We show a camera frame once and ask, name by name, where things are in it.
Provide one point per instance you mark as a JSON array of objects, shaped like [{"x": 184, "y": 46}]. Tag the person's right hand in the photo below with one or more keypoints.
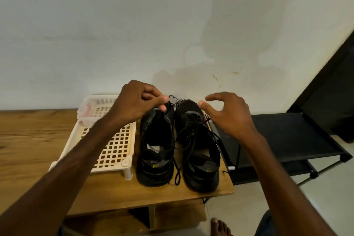
[{"x": 232, "y": 114}]

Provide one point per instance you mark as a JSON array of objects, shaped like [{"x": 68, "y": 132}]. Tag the person's left hand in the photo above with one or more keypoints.
[{"x": 138, "y": 100}]

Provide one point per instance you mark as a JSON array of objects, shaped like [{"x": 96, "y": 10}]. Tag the single black shoelace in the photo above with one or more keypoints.
[{"x": 191, "y": 133}]

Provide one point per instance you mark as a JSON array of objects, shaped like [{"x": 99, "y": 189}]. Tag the black shoe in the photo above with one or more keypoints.
[
  {"x": 156, "y": 158},
  {"x": 202, "y": 166}
]

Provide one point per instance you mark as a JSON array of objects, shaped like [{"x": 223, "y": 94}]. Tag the person's left forearm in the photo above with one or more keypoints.
[{"x": 55, "y": 183}]

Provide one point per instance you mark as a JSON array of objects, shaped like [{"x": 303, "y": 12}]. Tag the person's right forearm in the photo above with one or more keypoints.
[{"x": 287, "y": 189}]

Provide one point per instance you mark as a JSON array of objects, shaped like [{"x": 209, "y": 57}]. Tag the person's blue shorts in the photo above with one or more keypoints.
[{"x": 266, "y": 225}]

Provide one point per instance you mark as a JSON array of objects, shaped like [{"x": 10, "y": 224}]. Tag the small white plastic basket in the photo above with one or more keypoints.
[{"x": 91, "y": 108}]

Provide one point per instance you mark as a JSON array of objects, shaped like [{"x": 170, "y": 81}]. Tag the large white plastic tray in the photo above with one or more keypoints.
[{"x": 113, "y": 153}]

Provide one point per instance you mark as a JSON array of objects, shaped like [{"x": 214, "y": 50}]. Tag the black shoe rack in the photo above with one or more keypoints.
[{"x": 287, "y": 136}]

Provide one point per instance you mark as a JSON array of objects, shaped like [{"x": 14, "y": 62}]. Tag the dark door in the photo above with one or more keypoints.
[{"x": 332, "y": 95}]

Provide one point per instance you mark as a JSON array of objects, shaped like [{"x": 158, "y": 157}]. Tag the low wooden table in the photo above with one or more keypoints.
[{"x": 22, "y": 144}]

